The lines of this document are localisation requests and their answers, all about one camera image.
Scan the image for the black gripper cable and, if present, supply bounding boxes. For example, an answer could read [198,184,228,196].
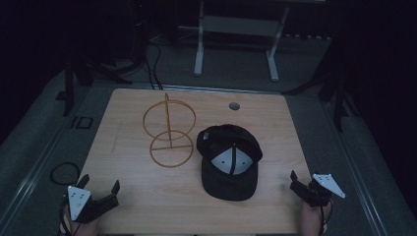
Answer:
[58,195,73,236]
[318,199,334,236]

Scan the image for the person's right hand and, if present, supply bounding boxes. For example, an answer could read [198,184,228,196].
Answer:
[301,200,332,236]

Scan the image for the black tripod stand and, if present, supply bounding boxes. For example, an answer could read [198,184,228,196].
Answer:
[283,45,360,134]
[55,52,134,117]

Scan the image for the person's left hand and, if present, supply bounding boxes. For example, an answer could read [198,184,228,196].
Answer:
[60,209,100,236]

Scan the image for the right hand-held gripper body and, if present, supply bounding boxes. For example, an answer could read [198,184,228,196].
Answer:
[289,173,346,208]

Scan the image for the black coiled cable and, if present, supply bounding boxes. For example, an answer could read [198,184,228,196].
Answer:
[49,161,82,187]

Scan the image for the gold wire hat stand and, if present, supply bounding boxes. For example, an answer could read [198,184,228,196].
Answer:
[142,92,198,169]

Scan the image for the white metal desk frame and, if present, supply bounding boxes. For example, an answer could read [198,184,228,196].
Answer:
[178,0,291,83]

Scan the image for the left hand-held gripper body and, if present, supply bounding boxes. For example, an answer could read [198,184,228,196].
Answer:
[66,185,120,224]

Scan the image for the black and white cap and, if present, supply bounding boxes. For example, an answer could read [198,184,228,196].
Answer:
[196,123,264,202]

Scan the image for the black floor cables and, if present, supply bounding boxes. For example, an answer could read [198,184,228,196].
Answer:
[144,38,164,90]

